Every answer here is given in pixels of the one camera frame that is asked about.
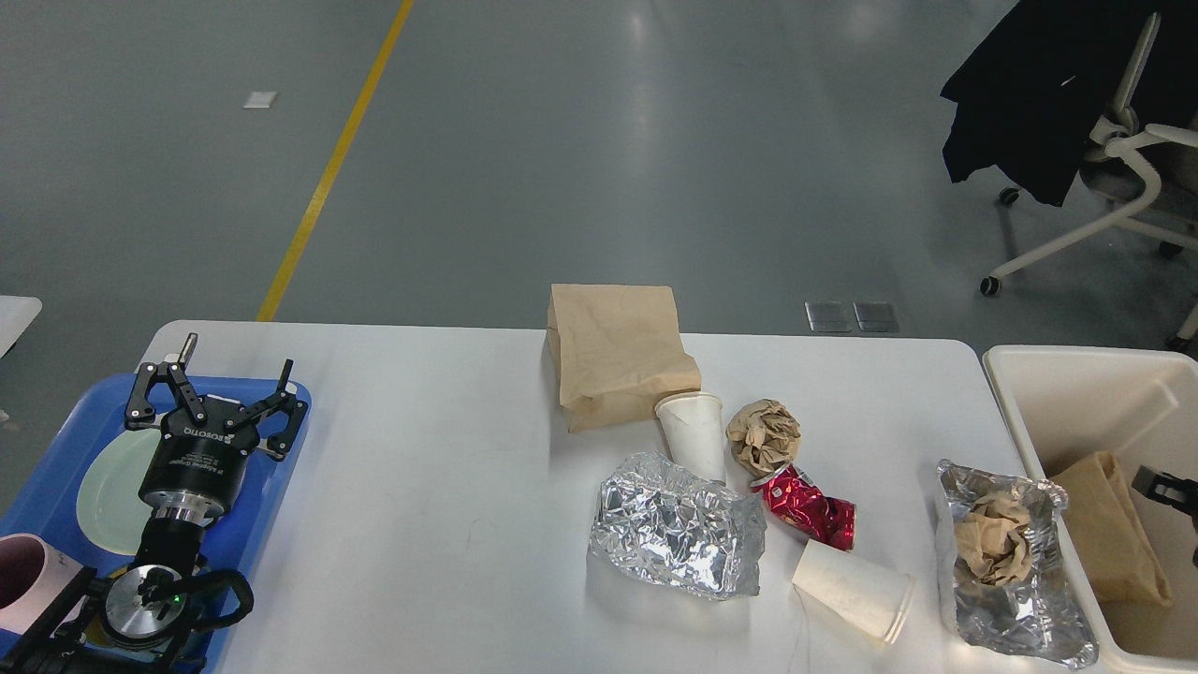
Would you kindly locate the brown paper bag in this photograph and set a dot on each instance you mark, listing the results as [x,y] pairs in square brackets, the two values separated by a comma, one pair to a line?
[617,352]
[1108,535]

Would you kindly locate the beige plastic bin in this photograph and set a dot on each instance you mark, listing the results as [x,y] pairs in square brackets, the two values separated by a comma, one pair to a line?
[1063,403]

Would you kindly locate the crumpled aluminium foil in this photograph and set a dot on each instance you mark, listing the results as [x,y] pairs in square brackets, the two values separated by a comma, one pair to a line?
[658,522]

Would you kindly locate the pink mug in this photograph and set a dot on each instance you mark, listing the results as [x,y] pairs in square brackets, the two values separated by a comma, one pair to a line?
[32,574]

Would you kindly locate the upright white paper cup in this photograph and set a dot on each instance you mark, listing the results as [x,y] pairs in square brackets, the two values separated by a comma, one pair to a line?
[693,429]

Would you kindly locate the white office chair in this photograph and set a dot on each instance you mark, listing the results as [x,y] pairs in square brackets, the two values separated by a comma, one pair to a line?
[1139,200]

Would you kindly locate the crumpled brown paper ball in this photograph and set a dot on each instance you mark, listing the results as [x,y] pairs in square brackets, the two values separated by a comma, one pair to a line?
[765,437]

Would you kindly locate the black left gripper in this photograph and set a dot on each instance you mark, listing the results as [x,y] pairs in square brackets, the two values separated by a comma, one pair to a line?
[201,463]

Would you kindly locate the green plate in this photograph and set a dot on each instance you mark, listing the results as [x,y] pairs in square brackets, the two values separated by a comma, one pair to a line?
[109,510]

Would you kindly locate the lying white paper cup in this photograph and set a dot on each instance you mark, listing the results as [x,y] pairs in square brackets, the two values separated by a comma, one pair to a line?
[871,597]

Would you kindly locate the crushed red can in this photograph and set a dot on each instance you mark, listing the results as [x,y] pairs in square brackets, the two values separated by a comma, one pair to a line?
[790,494]

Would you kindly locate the dark teal mug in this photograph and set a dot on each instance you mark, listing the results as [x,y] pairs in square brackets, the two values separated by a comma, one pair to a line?
[95,637]

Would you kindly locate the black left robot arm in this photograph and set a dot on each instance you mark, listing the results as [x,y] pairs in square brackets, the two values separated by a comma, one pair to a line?
[173,593]

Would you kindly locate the foil with brown paper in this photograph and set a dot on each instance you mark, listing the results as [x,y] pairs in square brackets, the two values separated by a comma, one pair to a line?
[1003,584]

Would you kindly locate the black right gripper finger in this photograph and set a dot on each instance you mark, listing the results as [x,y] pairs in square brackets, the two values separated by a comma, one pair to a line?
[1161,487]

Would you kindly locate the white side table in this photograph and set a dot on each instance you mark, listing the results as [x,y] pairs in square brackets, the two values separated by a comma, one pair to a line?
[17,313]

